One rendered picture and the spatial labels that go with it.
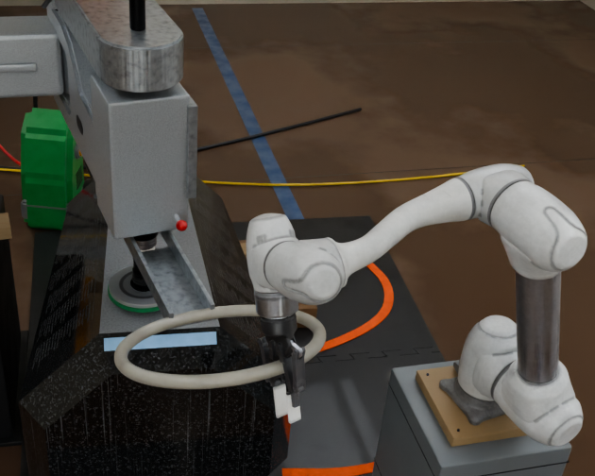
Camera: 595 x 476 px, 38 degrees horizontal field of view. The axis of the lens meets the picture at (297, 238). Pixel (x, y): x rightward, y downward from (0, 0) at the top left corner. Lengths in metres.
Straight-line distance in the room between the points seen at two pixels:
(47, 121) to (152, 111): 2.24
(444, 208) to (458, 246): 2.83
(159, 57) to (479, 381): 1.20
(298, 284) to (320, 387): 2.15
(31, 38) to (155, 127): 0.72
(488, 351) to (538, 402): 0.21
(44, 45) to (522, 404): 1.80
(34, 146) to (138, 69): 2.34
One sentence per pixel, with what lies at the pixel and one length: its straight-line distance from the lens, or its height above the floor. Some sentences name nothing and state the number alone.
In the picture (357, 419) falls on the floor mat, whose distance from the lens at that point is 3.60.
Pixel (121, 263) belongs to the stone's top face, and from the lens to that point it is 2.90.
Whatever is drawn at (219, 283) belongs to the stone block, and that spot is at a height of 0.83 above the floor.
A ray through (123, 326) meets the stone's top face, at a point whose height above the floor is 0.87.
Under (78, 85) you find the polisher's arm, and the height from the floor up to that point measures 1.45.
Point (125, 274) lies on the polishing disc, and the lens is 2.75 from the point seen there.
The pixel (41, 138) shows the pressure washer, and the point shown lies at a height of 0.49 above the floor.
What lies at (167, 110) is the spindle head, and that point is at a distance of 2.31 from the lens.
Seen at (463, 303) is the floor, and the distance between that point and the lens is 4.34.
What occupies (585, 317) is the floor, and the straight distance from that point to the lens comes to 4.48.
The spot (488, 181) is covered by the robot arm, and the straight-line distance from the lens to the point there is 1.96.
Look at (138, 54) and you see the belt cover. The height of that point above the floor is 1.73.
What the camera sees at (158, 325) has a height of 1.16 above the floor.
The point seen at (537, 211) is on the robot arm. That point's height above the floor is 1.64.
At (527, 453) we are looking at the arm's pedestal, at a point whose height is 0.80.
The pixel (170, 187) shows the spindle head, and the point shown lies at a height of 1.32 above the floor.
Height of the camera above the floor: 2.55
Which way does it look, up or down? 34 degrees down
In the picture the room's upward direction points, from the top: 5 degrees clockwise
